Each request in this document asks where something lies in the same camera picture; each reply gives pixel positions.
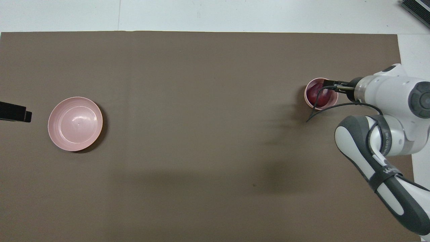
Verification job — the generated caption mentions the brown paper table mat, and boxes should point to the brown paper table mat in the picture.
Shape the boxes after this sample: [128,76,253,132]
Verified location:
[0,31,422,242]

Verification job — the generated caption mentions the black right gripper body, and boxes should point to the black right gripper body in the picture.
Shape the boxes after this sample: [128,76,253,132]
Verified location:
[339,79,358,101]

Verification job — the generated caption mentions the pink plate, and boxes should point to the pink plate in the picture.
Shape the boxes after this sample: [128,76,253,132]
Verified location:
[48,97,103,152]

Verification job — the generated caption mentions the dark ridged device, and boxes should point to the dark ridged device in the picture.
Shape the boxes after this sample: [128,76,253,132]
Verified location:
[399,0,430,19]

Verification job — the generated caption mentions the red apple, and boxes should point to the red apple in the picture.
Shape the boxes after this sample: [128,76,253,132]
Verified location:
[308,84,333,108]

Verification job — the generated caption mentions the pink bowl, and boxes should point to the pink bowl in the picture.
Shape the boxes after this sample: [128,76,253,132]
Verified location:
[304,78,339,110]

